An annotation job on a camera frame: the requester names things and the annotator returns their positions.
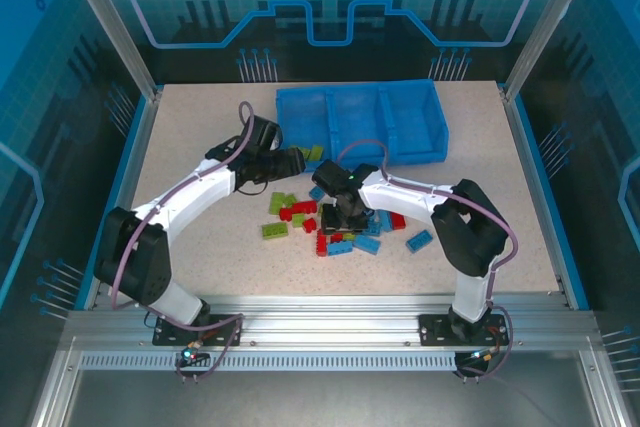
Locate green two-by-four lego brick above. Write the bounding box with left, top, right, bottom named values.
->
left=260, top=221, right=290, bottom=241

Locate blue three-compartment plastic bin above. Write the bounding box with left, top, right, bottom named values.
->
left=276, top=79, right=450, bottom=168

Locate small electronics board with LED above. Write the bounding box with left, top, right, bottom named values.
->
left=455, top=346, right=501, bottom=378
left=175, top=344, right=211, bottom=369

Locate grey metal shelf panel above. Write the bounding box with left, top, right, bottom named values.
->
left=64, top=366, right=601, bottom=427

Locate blue table edge strip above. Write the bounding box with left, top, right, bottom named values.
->
left=74, top=94, right=151, bottom=311
left=512, top=94, right=591, bottom=311

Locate thin black camera cable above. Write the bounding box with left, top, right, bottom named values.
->
left=234, top=181, right=269, bottom=197

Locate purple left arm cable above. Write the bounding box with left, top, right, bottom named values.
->
left=109, top=100, right=259, bottom=386

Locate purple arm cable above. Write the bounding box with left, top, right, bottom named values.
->
left=335, top=139, right=520, bottom=379
left=109, top=100, right=259, bottom=386

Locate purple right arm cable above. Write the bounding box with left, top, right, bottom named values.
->
left=335, top=139, right=520, bottom=379

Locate aluminium front rail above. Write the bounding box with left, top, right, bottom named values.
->
left=67, top=294, right=599, bottom=348

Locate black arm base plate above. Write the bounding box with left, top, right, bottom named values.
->
left=418, top=313, right=506, bottom=347
left=152, top=314, right=245, bottom=347

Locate aluminium side rail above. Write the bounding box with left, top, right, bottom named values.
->
left=89, top=89, right=165, bottom=311

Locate slotted grey cable duct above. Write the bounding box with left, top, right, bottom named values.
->
left=79, top=352, right=459, bottom=369

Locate aluminium frame post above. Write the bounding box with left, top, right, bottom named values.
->
left=54, top=0, right=164, bottom=98
left=502, top=0, right=604, bottom=98

